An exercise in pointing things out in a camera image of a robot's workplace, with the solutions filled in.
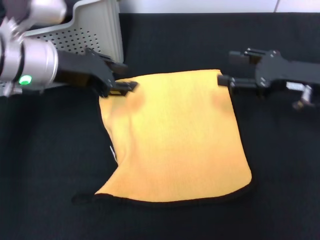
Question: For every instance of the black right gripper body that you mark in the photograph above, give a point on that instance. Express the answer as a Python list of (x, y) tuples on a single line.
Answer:
[(285, 71)]

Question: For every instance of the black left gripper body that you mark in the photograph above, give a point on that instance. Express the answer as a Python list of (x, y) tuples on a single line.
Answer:
[(82, 67)]

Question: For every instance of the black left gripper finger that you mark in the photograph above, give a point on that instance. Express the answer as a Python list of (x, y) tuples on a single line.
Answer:
[(115, 66), (125, 86)]

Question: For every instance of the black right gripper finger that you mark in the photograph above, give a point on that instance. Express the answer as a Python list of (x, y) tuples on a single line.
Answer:
[(241, 57), (237, 81)]

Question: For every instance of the yellow towel with black trim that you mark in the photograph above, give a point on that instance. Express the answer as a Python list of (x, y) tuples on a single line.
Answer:
[(175, 137)]

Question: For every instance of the grey perforated plastic storage box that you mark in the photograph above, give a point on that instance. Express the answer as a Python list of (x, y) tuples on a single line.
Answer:
[(105, 25)]

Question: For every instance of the black tablecloth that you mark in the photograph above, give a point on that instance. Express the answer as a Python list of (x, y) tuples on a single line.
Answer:
[(50, 150)]

